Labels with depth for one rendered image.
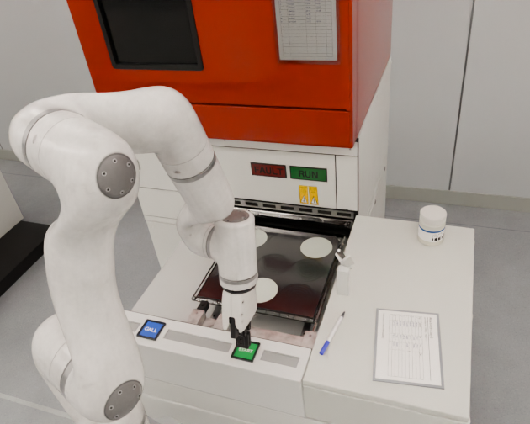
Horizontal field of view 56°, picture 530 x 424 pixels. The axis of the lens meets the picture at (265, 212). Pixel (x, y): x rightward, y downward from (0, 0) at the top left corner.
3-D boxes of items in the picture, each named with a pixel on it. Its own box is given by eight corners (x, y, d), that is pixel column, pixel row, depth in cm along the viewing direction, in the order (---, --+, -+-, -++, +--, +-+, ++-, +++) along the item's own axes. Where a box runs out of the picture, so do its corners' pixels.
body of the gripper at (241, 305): (232, 265, 114) (235, 305, 119) (213, 288, 106) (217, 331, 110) (262, 269, 112) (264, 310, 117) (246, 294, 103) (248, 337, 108)
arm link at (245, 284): (229, 257, 113) (230, 268, 115) (212, 278, 106) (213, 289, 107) (263, 262, 111) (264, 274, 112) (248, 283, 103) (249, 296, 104)
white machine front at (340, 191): (148, 216, 193) (119, 123, 170) (358, 244, 167) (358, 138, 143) (144, 221, 191) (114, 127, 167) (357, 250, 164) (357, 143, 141)
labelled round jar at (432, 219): (418, 230, 147) (421, 203, 141) (443, 232, 145) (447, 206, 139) (416, 245, 142) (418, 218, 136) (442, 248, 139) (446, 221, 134)
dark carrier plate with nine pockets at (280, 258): (241, 225, 170) (241, 224, 169) (341, 238, 159) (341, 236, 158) (198, 297, 144) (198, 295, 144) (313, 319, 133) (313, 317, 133)
